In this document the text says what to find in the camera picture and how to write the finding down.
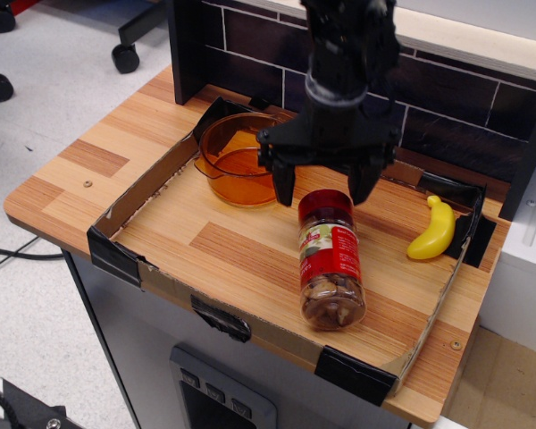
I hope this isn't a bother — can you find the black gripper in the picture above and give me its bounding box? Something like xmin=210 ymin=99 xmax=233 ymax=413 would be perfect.
xmin=257 ymin=102 xmax=400 ymax=206

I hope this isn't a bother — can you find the red-lidded basil spice bottle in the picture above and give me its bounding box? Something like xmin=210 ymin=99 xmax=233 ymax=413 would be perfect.
xmin=298 ymin=189 xmax=367 ymax=331

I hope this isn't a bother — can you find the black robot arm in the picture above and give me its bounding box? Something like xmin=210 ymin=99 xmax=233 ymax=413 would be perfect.
xmin=257 ymin=1 xmax=401 ymax=206

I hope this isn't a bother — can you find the cardboard fence with black tape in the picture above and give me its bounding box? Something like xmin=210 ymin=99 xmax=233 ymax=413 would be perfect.
xmin=84 ymin=102 xmax=507 ymax=422

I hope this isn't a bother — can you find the amber glass pot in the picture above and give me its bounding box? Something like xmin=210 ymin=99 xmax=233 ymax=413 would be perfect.
xmin=195 ymin=113 xmax=292 ymax=207

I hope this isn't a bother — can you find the yellow toy banana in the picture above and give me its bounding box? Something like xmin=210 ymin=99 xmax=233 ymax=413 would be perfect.
xmin=406 ymin=195 xmax=456 ymax=260

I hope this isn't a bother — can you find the dark tiled backsplash panel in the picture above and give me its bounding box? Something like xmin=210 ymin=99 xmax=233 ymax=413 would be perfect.
xmin=167 ymin=1 xmax=536 ymax=220

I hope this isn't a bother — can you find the black chair base with casters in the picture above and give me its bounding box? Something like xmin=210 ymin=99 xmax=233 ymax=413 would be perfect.
xmin=111 ymin=1 xmax=166 ymax=74

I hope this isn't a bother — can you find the white side cabinet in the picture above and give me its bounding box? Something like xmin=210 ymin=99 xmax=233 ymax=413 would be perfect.
xmin=480 ymin=170 xmax=536 ymax=351

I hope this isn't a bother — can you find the grey control panel with buttons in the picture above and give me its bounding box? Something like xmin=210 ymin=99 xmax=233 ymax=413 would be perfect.
xmin=169 ymin=347 xmax=278 ymax=429

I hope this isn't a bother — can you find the black equipment at bottom left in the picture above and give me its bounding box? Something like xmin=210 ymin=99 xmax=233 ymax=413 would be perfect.
xmin=0 ymin=377 xmax=82 ymax=429

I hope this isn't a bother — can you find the black floor cable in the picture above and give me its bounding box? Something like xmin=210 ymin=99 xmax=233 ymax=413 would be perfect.
xmin=0 ymin=235 xmax=65 ymax=274

